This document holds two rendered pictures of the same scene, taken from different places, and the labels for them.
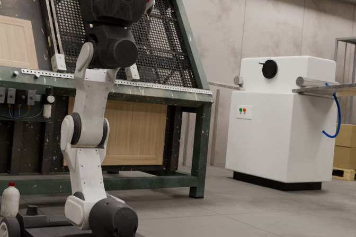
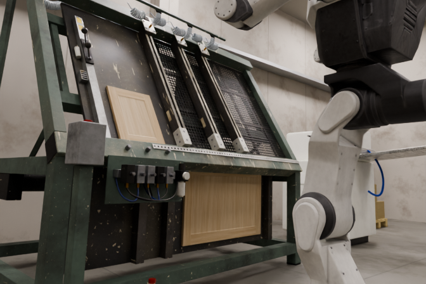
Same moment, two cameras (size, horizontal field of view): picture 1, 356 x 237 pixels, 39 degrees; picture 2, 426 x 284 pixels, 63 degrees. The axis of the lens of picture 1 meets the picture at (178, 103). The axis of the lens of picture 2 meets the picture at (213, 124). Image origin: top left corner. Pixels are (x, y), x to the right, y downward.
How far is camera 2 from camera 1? 1.48 m
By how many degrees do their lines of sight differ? 11
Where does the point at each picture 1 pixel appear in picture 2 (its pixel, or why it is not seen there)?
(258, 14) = (276, 101)
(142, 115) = (243, 186)
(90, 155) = (343, 254)
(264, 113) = not seen: hidden behind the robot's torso
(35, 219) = not seen: outside the picture
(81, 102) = (328, 178)
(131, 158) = (238, 231)
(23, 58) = (149, 133)
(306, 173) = (361, 229)
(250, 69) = (296, 141)
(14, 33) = (137, 106)
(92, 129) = (345, 216)
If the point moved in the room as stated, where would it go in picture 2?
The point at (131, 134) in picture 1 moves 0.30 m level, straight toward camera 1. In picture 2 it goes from (236, 206) to (247, 210)
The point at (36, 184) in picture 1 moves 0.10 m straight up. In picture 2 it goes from (170, 274) to (170, 256)
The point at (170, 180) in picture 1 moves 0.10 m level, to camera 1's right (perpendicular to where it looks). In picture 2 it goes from (277, 250) to (289, 250)
